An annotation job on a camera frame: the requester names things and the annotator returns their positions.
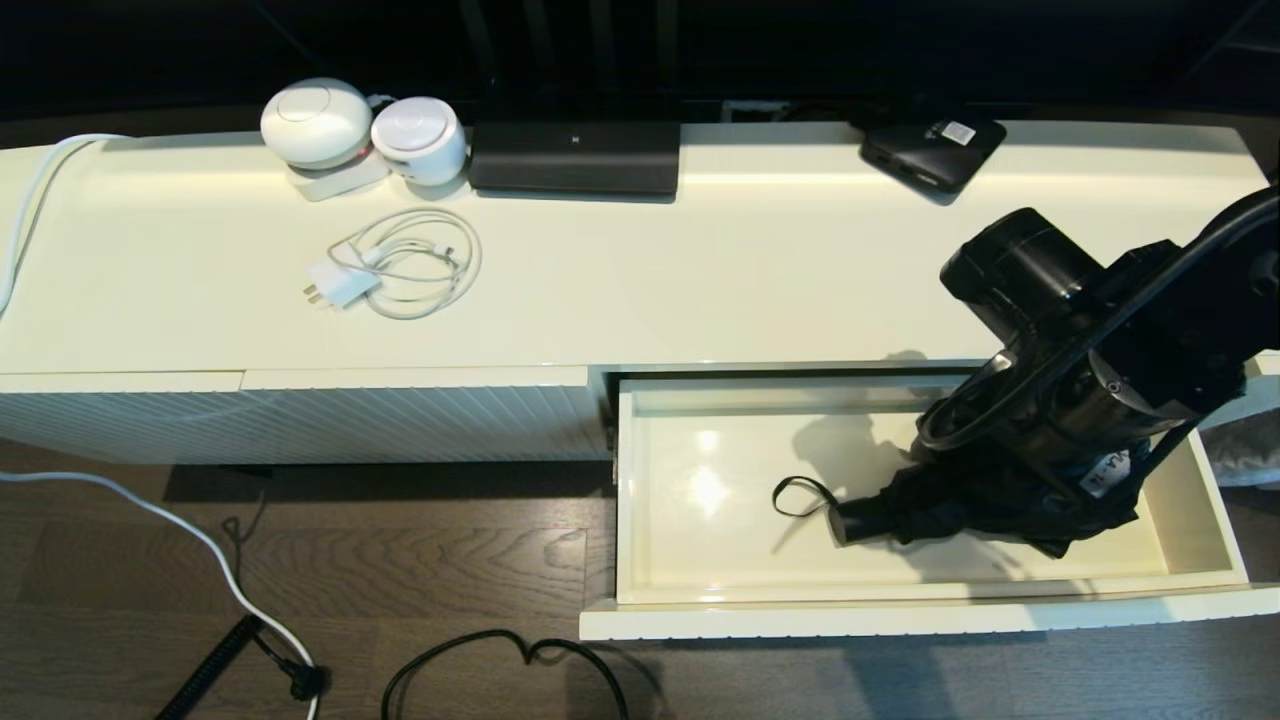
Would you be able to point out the white fluted cabinet front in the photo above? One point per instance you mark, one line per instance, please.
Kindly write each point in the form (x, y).
(100, 420)
(400, 420)

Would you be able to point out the small white round device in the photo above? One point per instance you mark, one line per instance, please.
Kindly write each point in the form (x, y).
(420, 140)

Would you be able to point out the white flat device base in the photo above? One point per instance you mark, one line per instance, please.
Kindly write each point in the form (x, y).
(335, 184)

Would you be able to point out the black router box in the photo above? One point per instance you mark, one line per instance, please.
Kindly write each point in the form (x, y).
(575, 160)

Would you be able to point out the white fluted drawer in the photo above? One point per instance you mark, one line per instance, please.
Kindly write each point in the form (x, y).
(720, 520)

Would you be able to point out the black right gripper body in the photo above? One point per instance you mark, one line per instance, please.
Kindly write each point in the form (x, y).
(1105, 475)

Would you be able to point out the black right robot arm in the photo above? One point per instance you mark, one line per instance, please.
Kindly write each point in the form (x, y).
(1030, 270)

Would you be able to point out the white slatted cabinet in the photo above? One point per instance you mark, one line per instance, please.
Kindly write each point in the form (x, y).
(700, 280)

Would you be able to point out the black umbrella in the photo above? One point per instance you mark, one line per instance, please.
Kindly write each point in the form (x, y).
(950, 515)

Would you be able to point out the white charger plug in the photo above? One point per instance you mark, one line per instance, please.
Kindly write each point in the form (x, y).
(345, 282)

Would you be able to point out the black set-top box with sticker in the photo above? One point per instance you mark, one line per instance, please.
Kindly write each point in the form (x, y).
(925, 160)

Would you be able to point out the large white round device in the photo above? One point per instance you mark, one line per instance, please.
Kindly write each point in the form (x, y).
(318, 125)

